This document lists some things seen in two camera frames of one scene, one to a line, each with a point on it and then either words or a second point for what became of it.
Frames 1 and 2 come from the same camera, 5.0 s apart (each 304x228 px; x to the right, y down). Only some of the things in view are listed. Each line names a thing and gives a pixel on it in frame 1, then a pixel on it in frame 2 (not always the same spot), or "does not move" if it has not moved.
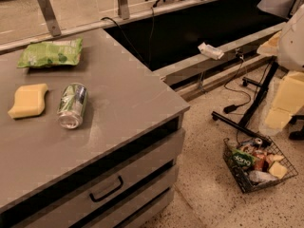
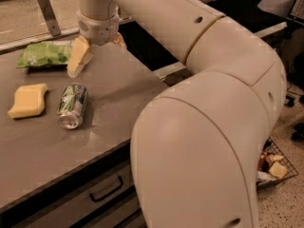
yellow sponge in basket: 277,170 does not move
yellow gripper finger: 271,47 → 100,30
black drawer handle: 109,193 does not move
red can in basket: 258,160 does not move
